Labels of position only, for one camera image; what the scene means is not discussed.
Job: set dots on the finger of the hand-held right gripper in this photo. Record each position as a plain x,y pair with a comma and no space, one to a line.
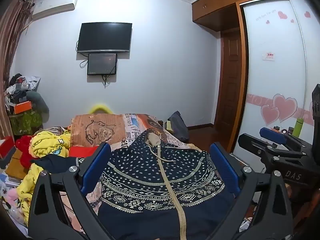
272,135
257,143

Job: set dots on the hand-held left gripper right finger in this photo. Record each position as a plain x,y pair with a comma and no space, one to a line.
225,165

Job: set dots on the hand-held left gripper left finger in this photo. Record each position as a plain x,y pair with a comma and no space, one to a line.
96,165

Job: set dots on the navy patterned zip hoodie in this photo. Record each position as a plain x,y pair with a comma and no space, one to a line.
150,180

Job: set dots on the person's right hand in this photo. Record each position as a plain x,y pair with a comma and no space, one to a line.
288,192

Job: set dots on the red folded garment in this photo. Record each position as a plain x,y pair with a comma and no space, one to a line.
82,152

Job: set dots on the green bottle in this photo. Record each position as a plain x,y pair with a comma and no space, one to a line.
298,128

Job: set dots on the newspaper print bed sheet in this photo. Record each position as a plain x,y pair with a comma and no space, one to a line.
105,130

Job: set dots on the dark navy cloth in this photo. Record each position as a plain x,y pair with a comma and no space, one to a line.
55,163

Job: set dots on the yellow cartoon fleece garment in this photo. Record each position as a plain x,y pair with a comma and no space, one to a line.
50,145

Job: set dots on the yellow hoop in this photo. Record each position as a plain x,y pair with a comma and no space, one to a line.
101,108

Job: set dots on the dark blue bag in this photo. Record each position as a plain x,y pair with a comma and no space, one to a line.
178,126

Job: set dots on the red fuzzy cloth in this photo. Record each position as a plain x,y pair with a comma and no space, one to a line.
23,150

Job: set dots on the red and white sticker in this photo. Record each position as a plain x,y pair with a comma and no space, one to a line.
268,56

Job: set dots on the brown cardboard box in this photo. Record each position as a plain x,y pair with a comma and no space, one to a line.
15,162

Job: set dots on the green patterned cloth cover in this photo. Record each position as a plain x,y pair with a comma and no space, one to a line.
25,122

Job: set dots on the grey neck pillow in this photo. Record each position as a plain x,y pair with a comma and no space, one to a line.
40,102

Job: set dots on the illustrated paper booklet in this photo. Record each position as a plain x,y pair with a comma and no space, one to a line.
12,180

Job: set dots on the dark grey box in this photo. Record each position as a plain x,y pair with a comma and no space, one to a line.
6,162

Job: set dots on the red box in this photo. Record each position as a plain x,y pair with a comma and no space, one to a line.
6,145

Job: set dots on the orange box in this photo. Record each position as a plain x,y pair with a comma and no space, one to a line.
23,107

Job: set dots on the pile of mixed clutter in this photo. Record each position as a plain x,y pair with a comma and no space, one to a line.
17,87

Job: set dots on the brown striped curtain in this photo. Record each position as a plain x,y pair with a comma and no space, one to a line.
12,55

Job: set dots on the white air conditioner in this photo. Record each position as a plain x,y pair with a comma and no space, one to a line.
53,5

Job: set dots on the small black wall monitor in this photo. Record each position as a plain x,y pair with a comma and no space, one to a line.
102,63

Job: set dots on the black wall television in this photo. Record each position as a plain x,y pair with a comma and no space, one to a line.
104,37

